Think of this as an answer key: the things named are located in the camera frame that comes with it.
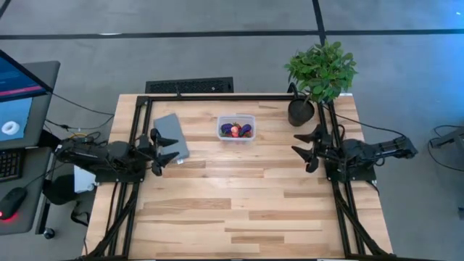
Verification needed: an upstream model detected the black desk cable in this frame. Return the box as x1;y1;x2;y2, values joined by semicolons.
43;115;115;131
49;91;115;117

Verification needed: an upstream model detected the grey metal floor stand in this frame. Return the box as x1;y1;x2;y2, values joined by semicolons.
430;127;464;149

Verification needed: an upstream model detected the black perforated floor grille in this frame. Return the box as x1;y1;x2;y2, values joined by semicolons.
144;76;235;94

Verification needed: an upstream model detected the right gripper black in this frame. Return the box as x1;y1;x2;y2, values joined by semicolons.
291;125;333;174

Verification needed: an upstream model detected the grey computer desk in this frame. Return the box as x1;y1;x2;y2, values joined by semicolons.
0;60;62;236

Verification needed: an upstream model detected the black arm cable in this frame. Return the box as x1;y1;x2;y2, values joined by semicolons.
331;104;407;138

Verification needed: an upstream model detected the black computer mouse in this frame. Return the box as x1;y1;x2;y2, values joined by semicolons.
0;187;28;221

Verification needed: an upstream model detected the black aluminium rig frame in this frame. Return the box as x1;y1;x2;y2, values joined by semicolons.
38;94;396;261

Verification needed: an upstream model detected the clear plastic tupperware container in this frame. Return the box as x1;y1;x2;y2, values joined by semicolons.
216;114;257;145

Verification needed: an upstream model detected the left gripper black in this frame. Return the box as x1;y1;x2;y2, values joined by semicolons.
136;128;181;178

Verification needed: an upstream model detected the green plant in black pot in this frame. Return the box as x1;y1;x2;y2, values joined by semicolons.
283;39;359;128

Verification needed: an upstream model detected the computer monitor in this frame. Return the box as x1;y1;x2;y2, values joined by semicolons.
0;49;54;150

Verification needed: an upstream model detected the black floor cable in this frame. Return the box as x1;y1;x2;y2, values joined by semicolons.
427;125;464;173

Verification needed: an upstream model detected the black stool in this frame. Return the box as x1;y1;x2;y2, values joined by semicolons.
42;174;79;206

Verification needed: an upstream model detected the black keyboard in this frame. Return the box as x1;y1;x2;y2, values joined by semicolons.
0;148;23;183

